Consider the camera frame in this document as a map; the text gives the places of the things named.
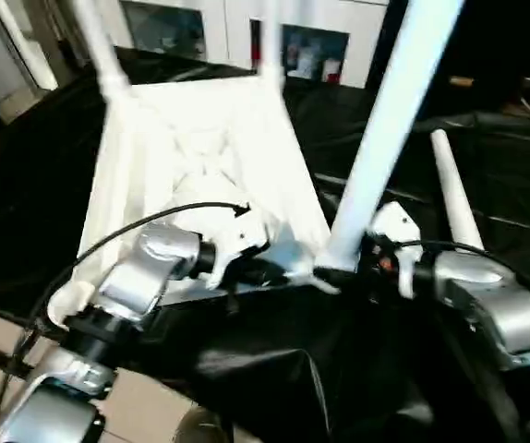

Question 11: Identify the white plastic table leg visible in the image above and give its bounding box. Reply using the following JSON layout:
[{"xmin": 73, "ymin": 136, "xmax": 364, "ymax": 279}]
[
  {"xmin": 428, "ymin": 128, "xmax": 488, "ymax": 256},
  {"xmin": 324, "ymin": 0, "xmax": 465, "ymax": 274},
  {"xmin": 69, "ymin": 0, "xmax": 135, "ymax": 101},
  {"xmin": 259, "ymin": 0, "xmax": 286, "ymax": 91}
]

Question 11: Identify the white plastic table top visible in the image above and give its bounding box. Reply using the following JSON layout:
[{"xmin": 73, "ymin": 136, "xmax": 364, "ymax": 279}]
[{"xmin": 47, "ymin": 74, "xmax": 342, "ymax": 329}]

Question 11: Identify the black work mat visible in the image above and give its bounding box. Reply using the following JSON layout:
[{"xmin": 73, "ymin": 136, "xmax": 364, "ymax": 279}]
[{"xmin": 0, "ymin": 46, "xmax": 530, "ymax": 443}]

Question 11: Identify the grey left robot leg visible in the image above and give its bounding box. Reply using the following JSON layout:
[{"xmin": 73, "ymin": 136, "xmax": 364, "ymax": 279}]
[{"xmin": 173, "ymin": 406, "xmax": 227, "ymax": 443}]

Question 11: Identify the black low cabinet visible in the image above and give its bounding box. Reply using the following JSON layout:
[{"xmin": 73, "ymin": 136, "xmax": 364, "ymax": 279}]
[{"xmin": 376, "ymin": 0, "xmax": 530, "ymax": 116}]

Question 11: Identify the white display cabinet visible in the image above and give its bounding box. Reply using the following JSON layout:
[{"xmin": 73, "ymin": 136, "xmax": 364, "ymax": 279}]
[{"xmin": 99, "ymin": 0, "xmax": 391, "ymax": 90}]

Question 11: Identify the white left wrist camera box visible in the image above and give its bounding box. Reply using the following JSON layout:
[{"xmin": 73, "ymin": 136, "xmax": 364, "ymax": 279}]
[{"xmin": 205, "ymin": 208, "xmax": 271, "ymax": 291}]

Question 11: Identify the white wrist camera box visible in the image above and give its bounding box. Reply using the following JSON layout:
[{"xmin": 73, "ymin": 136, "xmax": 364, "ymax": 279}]
[
  {"xmin": 205, "ymin": 208, "xmax": 271, "ymax": 291},
  {"xmin": 368, "ymin": 201, "xmax": 425, "ymax": 300}
]

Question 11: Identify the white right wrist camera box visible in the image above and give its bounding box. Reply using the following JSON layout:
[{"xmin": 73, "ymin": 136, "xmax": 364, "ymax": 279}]
[{"xmin": 368, "ymin": 201, "xmax": 425, "ymax": 300}]

